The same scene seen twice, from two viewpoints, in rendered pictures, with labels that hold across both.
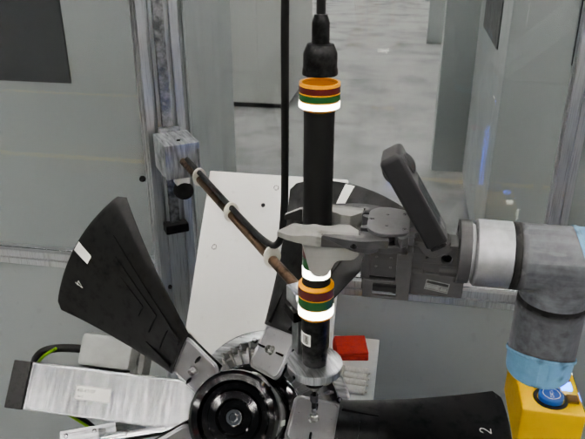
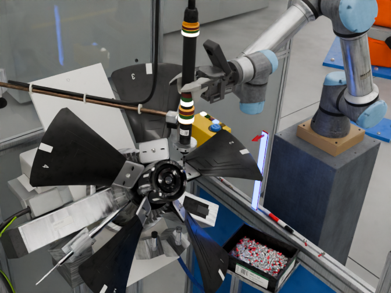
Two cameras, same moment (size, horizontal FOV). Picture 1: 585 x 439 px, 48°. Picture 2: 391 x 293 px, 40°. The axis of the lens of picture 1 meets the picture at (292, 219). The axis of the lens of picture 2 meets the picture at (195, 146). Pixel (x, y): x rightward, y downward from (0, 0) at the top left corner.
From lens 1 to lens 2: 104 cm
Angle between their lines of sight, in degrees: 46
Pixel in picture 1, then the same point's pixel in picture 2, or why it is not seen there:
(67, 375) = (43, 222)
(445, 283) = (230, 87)
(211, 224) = (45, 113)
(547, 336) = (260, 93)
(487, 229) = (241, 61)
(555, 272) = (263, 68)
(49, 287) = not seen: outside the picture
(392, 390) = not seen: hidden behind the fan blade
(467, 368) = not seen: hidden behind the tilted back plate
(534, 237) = (254, 59)
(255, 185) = (56, 82)
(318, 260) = (196, 96)
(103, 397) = (69, 221)
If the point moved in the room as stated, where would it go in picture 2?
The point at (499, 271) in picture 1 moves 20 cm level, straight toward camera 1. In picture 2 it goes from (249, 75) to (294, 107)
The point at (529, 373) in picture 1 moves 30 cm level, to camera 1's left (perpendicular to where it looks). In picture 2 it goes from (255, 109) to (192, 149)
